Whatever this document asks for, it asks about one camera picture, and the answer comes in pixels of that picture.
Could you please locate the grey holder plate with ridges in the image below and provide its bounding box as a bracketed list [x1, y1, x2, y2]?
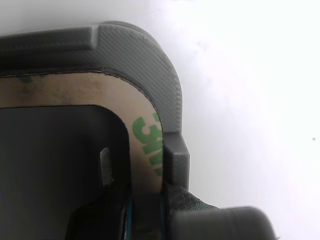
[0, 21, 191, 240]

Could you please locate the thin black gripper finger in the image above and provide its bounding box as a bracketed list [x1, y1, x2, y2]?
[64, 146, 133, 240]

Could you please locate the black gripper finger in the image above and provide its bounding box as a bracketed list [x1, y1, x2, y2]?
[161, 182, 280, 240]

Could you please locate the rectangular frame with tan liner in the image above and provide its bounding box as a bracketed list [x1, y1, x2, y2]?
[0, 66, 165, 195]

